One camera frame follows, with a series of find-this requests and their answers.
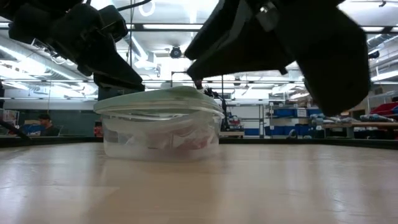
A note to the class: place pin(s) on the blue storage bins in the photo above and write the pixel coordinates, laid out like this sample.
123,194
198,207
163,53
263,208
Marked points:
295,112

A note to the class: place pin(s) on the wooden workbench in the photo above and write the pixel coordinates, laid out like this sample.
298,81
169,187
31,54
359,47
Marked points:
367,124

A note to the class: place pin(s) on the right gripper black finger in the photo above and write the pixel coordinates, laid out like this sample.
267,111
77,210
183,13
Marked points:
236,59
217,31

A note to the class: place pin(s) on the clear plastic food container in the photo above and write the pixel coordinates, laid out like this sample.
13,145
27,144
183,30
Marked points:
124,152

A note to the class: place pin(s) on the red elastic bandage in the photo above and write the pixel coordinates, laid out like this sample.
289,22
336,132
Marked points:
196,144

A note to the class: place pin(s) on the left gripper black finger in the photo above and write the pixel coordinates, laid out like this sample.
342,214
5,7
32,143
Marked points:
118,65
124,86

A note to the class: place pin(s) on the light blue container lid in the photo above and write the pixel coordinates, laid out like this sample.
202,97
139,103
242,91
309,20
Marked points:
155,99

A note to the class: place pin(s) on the clear plastic zip bag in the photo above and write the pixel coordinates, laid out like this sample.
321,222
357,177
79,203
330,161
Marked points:
155,133

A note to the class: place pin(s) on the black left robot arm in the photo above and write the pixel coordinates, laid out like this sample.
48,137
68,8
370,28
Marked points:
31,6

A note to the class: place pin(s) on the black aluminium table frame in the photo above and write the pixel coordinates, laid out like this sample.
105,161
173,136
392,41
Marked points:
46,140

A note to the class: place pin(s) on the black background robot arm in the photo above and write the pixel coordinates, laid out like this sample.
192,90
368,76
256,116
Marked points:
224,115

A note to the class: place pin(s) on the person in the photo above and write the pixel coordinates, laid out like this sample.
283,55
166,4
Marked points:
46,126

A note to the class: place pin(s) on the black monitor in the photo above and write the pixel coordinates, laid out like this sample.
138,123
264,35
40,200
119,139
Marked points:
109,93

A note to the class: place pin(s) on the round black fixture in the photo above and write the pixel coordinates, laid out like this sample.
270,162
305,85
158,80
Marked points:
175,52

